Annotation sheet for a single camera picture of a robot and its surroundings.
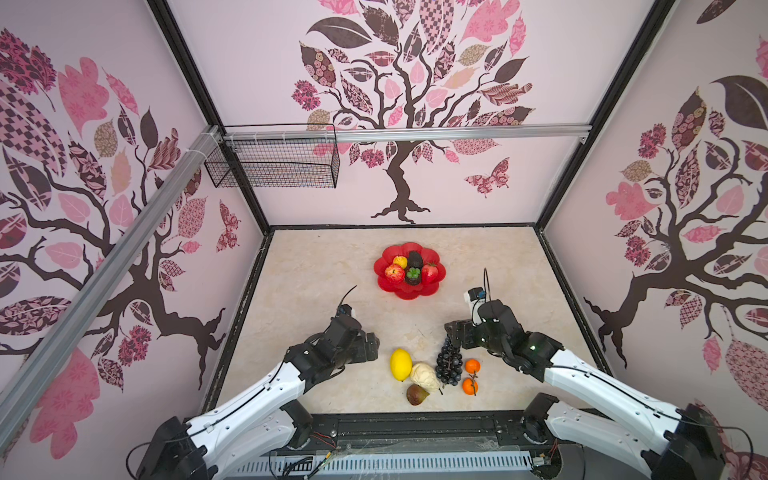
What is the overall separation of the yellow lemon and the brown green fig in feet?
0.12

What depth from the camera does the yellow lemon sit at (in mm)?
814

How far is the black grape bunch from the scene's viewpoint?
812mm
